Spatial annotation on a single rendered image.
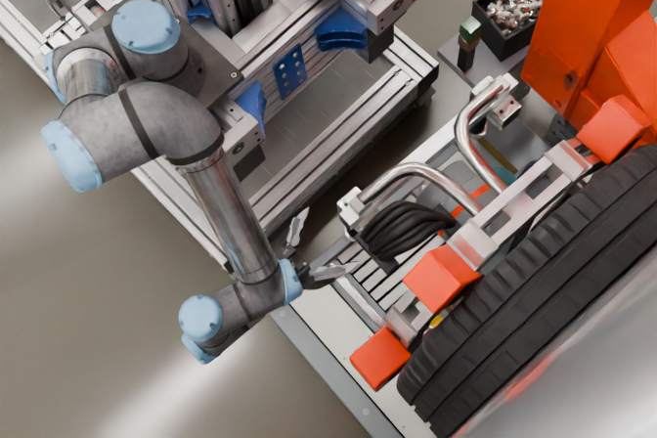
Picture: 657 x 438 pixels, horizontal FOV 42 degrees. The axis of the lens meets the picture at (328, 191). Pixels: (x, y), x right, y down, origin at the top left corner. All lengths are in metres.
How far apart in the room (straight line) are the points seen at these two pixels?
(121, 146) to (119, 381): 1.37
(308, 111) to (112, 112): 1.24
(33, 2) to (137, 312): 1.02
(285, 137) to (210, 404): 0.79
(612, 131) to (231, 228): 0.65
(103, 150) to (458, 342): 0.61
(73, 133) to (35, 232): 1.48
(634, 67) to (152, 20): 0.98
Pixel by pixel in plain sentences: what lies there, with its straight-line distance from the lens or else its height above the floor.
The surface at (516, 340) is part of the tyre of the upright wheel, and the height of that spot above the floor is 1.13.
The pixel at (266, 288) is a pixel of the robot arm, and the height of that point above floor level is 1.00.
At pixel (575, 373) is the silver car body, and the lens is 0.76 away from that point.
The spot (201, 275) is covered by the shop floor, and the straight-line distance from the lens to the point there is 2.56.
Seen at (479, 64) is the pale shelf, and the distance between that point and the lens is 2.25.
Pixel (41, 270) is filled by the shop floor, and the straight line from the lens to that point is 2.72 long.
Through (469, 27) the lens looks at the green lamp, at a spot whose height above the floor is 0.66.
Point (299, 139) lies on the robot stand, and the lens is 2.43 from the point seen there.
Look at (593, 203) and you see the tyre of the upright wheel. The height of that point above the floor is 1.17.
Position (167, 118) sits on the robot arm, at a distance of 1.28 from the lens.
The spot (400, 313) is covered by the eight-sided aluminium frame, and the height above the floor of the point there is 0.98.
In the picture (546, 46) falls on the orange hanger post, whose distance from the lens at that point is 1.96.
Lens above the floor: 2.42
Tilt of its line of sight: 70 degrees down
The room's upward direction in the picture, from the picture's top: 12 degrees counter-clockwise
